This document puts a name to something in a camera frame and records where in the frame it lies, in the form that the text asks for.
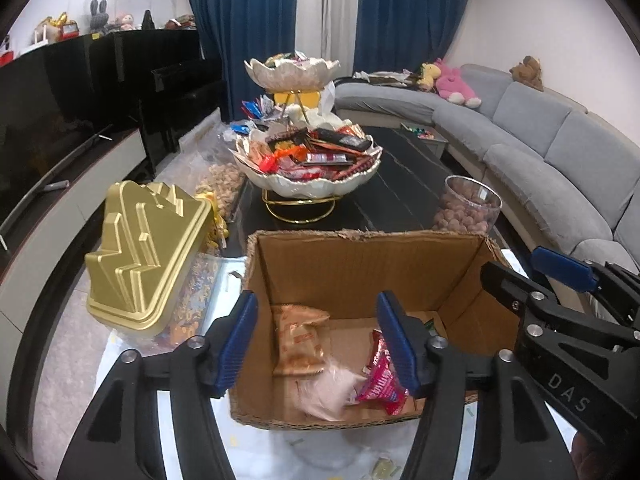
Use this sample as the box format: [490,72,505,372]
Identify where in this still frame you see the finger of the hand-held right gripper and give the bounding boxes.
[480,260,640,356]
[531,246,640,328]

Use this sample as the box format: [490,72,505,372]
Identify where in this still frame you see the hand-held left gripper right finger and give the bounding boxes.
[376,290,566,480]

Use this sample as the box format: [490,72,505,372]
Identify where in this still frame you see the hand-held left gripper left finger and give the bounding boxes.
[57,290,261,480]

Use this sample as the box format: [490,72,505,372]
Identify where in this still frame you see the small red snack packet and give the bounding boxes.
[369,329,392,371]

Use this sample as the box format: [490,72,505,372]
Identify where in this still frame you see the magenta snack packet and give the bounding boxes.
[356,357,408,416]

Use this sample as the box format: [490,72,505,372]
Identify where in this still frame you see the orange snack packet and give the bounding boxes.
[272,304,332,378]

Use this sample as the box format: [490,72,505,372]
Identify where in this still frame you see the pale pink snack packet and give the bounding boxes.
[295,365,368,422]

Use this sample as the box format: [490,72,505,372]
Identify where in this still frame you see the brown cardboard box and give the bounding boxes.
[230,229,516,431]

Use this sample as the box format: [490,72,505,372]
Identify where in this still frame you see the pile of wrapped snacks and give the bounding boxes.
[242,122,376,181]
[262,52,312,69]

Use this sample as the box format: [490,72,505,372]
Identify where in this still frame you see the person's right hand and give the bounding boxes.
[570,427,640,480]

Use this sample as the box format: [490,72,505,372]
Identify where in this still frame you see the clear jar of nuts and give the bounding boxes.
[432,175,502,236]

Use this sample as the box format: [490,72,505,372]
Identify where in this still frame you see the pale green wrapped candy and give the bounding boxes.
[369,457,401,480]

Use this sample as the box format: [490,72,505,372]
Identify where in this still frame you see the grey sectional sofa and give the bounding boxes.
[334,62,640,311]

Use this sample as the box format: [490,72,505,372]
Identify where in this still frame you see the small yellow figurine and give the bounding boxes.
[194,187,231,250]

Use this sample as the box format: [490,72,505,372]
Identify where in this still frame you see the light blue speckled cloth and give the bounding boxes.
[95,255,586,480]

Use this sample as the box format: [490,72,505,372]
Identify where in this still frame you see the gold lidded candy container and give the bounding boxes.
[85,180,221,347]

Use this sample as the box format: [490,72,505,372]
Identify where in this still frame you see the clear bag of peanuts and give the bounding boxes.
[180,107,248,221]

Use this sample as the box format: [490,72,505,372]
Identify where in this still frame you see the white tiered snack bowl stand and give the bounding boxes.
[235,55,383,223]

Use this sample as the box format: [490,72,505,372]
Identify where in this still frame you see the grey storage bin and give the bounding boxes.
[400,122,449,158]

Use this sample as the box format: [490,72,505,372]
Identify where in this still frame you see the brown plush toy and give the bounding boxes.
[510,56,544,92]

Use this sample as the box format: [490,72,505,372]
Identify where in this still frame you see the pink plush toy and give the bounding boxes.
[432,57,482,107]

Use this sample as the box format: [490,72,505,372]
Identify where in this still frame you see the yellow and green plush toy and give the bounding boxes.
[417,62,441,92]

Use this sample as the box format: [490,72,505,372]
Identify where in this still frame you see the patterned cloth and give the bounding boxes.
[352,69,421,86]

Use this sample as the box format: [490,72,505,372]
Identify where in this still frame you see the black upright piano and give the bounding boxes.
[110,30,226,166]

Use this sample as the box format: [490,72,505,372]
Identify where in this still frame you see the black flat television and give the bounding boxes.
[0,35,118,231]

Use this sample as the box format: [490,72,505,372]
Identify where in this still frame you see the blue curtain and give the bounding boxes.
[182,0,301,123]
[352,0,476,73]

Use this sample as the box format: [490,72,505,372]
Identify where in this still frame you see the white sheer curtain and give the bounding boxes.
[295,0,363,91]

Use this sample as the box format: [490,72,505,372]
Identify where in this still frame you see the grey bunny plush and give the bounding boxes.
[89,0,111,36]

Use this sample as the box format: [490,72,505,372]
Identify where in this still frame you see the gold foil balloon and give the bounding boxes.
[35,12,68,43]

